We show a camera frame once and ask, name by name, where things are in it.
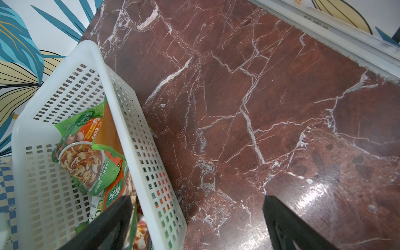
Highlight green noodle condiment packet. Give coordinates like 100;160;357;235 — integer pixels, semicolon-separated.
52;102;125;196

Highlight blue checkered paper bag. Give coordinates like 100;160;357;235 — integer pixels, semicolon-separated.
1;156;19;250

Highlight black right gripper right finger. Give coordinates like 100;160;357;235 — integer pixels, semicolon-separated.
262;195;336;250

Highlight white plastic basket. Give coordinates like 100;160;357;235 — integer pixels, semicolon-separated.
11;41;187;250

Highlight green soup condiment packet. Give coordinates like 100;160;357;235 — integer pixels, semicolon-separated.
75;161;152;250

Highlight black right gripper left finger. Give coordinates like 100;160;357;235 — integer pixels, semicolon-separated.
61;196;133;250

